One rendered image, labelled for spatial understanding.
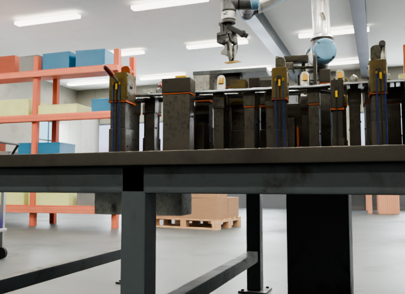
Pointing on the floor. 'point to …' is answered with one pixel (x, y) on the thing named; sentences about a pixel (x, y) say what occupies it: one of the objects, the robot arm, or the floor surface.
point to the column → (319, 244)
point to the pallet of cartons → (207, 213)
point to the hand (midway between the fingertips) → (232, 58)
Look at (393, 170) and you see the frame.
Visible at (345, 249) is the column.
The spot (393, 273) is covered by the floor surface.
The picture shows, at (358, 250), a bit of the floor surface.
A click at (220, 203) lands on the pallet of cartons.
